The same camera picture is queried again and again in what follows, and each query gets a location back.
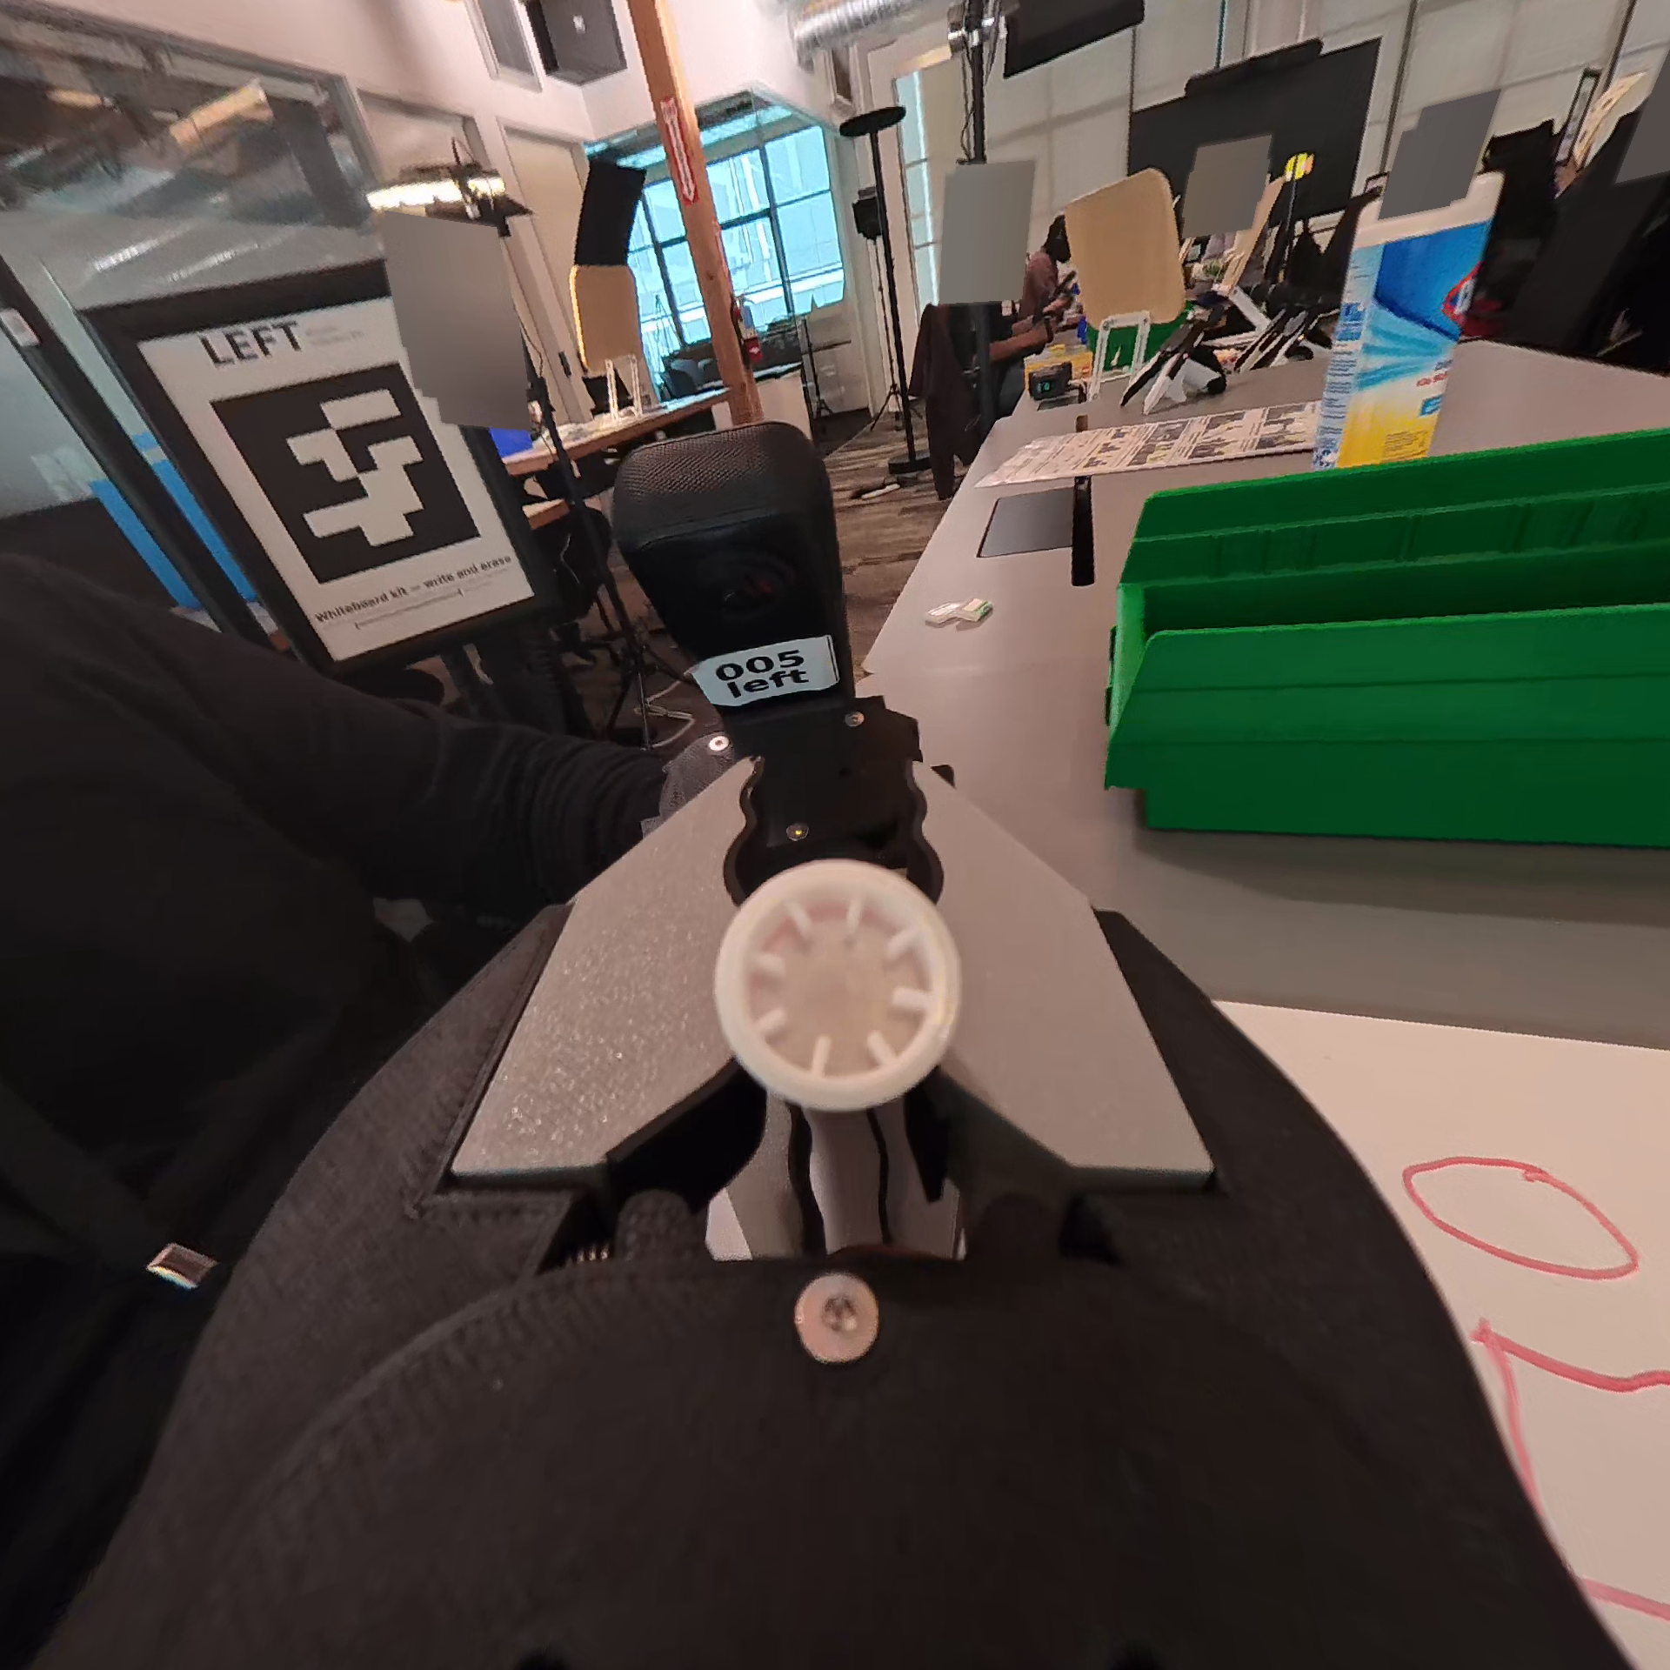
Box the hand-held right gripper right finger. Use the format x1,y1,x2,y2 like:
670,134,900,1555
911,760,1220,1195

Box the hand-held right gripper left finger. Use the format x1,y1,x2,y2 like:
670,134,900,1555
448,758,766,1191

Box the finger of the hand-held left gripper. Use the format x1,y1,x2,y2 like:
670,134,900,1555
883,1106,968,1257
787,1106,883,1257

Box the red dry erase marker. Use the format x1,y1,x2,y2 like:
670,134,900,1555
712,857,966,1115

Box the white whiteboard sheet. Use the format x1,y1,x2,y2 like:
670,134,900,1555
1213,1002,1670,1670

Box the person's left forearm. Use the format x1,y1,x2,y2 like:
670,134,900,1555
0,553,674,915

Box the wooden desk with black legs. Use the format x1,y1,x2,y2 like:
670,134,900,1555
502,387,733,523

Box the chair with dark jacket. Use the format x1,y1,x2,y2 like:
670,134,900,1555
909,299,1001,501

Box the wooden sign board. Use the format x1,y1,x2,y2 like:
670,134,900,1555
1064,167,1187,328
571,261,655,419

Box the black light flag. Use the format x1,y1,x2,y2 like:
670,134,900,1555
575,156,648,269

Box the printed paper sheets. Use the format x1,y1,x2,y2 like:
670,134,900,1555
977,401,1323,488

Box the green plastic bin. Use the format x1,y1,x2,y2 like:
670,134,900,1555
1104,429,1670,847

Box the studio light on stand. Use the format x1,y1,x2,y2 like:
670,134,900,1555
366,153,700,751

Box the black loudspeaker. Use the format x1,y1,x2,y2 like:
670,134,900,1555
523,0,629,83

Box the framed fiducial marker sign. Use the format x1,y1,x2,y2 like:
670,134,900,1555
81,257,550,673

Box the overhead panel light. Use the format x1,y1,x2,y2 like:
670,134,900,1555
951,0,1149,78

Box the disinfecting wipes canister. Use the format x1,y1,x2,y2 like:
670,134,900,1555
1311,168,1504,469

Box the black monitor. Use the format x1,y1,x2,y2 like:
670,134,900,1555
1474,123,1670,360

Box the wooden support post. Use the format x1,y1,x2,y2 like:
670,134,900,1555
627,0,766,426

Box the silver air duct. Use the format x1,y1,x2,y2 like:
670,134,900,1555
789,0,968,60

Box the black wall screen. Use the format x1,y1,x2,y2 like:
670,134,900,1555
1128,36,1384,229

